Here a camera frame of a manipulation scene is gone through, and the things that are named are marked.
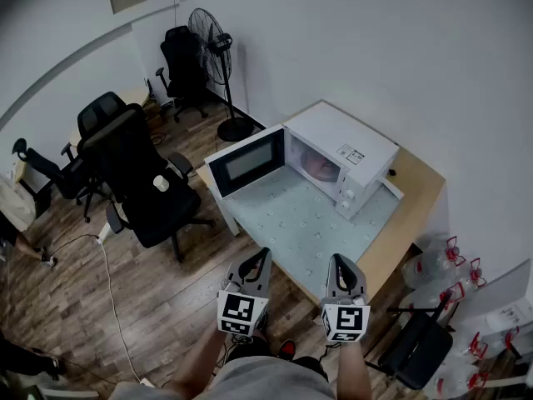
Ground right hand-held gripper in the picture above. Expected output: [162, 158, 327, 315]
[319, 252, 371, 344]

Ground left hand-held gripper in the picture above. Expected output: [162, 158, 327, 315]
[216, 247, 273, 338]

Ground white microwave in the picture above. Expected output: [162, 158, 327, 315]
[206, 101, 401, 221]

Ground person's left forearm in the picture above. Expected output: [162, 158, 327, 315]
[165, 326, 229, 400]

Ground person's right forearm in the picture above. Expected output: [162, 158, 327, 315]
[335, 340, 372, 400]

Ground pale patterned table mat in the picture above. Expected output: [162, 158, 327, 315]
[222, 164, 406, 303]

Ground person's black shorts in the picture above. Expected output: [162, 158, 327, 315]
[224, 334, 330, 382]

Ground red and black shoe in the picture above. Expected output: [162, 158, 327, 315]
[277, 338, 297, 360]

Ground pile of clear water jugs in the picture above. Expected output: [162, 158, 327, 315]
[401, 234, 525, 400]

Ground black folding chair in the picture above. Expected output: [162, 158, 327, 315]
[364, 292, 454, 391]

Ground person's grey shirt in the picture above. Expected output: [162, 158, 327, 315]
[110, 355, 339, 400]

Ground large black office chair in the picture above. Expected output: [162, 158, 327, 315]
[77, 102, 217, 264]

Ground black standing fan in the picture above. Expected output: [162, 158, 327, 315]
[187, 7, 255, 143]

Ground white cardboard box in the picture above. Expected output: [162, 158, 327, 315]
[453, 258, 533, 328]

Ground black mesh headrest office chair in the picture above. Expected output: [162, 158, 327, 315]
[61, 91, 128, 170]

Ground black high-back office chair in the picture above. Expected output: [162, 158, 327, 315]
[155, 25, 209, 123]

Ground black reclined office chair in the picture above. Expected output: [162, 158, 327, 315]
[12, 137, 110, 224]

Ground beige bag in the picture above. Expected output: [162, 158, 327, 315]
[0, 172, 37, 233]

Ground white extension cable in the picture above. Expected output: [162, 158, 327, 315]
[96, 234, 156, 388]

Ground grey wall cable duct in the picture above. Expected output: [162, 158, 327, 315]
[0, 2, 181, 131]

